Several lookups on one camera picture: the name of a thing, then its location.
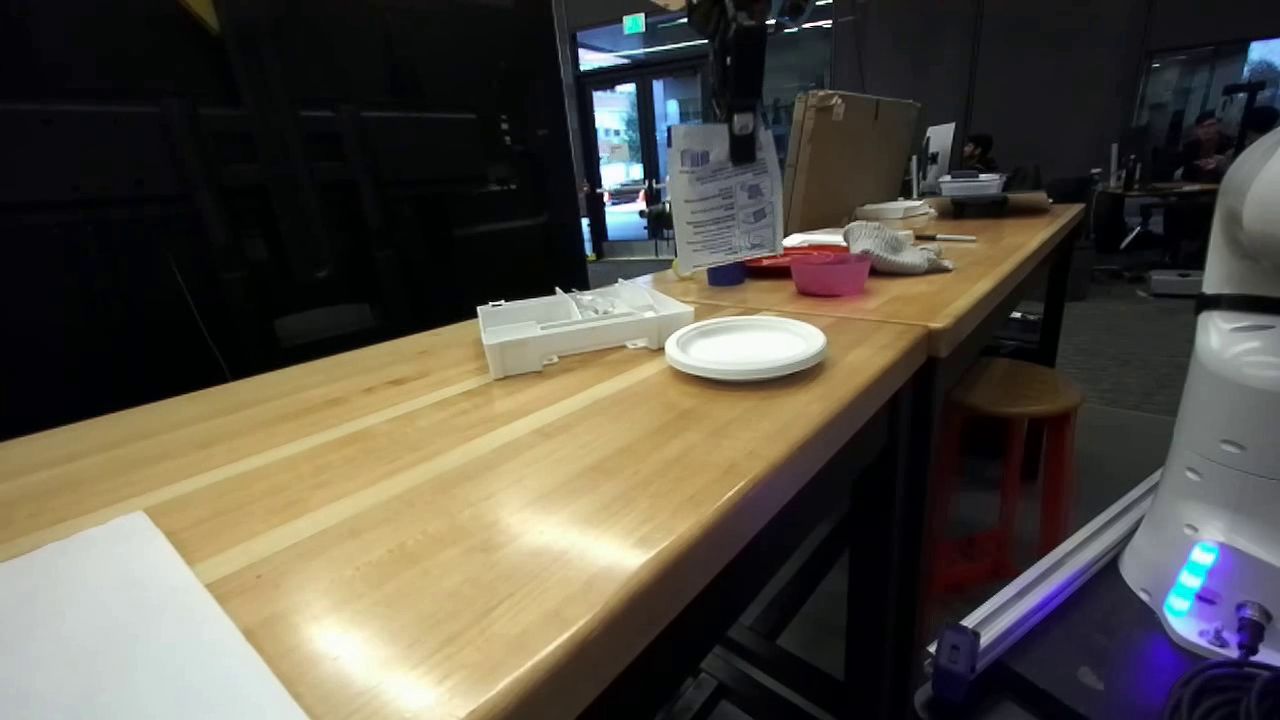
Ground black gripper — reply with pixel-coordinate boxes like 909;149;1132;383
690;0;787;173

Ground white printed packet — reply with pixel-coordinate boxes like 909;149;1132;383
667;121;787;281

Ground red plate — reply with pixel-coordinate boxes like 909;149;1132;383
739;245;856;283

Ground white paper plate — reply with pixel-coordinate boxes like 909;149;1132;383
660;311;834;388

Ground large cardboard box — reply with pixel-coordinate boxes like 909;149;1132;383
778;83;925;242

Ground pink plastic bowl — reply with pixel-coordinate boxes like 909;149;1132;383
787;249;875;301

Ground grey knitted cloth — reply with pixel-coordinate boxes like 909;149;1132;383
842;216;956;281

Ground seated background person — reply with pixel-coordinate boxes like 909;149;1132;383
956;129;1010;180

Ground white plastic tray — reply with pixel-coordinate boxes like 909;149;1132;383
470;271;700;382

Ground wooden stool red legs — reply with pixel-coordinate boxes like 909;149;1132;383
930;352;1088;608

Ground white paper sheet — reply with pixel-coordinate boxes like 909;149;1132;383
0;509;312;720

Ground aluminium rail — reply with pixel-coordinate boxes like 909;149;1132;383
925;470;1168;711

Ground black floor cable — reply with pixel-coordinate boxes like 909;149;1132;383
1160;656;1280;720

